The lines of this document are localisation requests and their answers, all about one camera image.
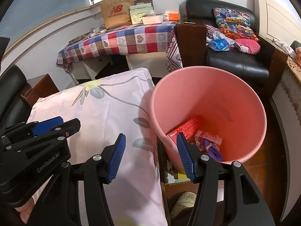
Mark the pink white paper bag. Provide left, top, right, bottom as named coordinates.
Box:
left=194, top=130, right=222, bottom=152

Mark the purple bag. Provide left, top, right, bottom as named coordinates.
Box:
left=203, top=139, right=223, bottom=162

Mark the red medicine box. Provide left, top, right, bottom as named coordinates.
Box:
left=167, top=115, right=204, bottom=145

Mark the pink plastic trash bucket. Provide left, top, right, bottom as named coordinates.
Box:
left=150, top=66, right=267, bottom=170

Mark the person's left hand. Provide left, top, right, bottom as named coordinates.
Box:
left=15, top=197, right=35, bottom=224

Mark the black leather sofa left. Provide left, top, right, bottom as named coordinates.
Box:
left=0, top=65, right=32, bottom=129

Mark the pink floral table cloth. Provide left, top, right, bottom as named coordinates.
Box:
left=29, top=68, right=167, bottom=225

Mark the wooden side table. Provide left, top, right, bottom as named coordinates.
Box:
left=21, top=74, right=59, bottom=106

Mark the floral quilt bed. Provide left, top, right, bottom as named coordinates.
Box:
left=272, top=39, right=300, bottom=223

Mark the black leather armchair right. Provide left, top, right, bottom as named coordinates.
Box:
left=183, top=0, right=274, bottom=96

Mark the blue plastic package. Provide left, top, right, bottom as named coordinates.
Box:
left=208, top=38, right=230, bottom=52

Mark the wooden armrest cabinet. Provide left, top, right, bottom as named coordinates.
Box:
left=175, top=21, right=207, bottom=67

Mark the checkered tablecloth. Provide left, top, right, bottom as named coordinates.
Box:
left=56, top=21, right=183, bottom=72

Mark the colourful patterned cushion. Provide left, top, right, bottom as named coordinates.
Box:
left=213, top=7, right=259, bottom=42

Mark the orange box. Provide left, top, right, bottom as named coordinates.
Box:
left=164, top=10, right=180, bottom=21

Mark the white plastic tray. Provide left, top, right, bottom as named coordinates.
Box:
left=141, top=14, right=164, bottom=25

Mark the brown New Balance paper bag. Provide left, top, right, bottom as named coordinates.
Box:
left=100, top=0, right=134, bottom=29

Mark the green white box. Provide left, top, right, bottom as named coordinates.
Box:
left=130, top=3, right=155, bottom=24

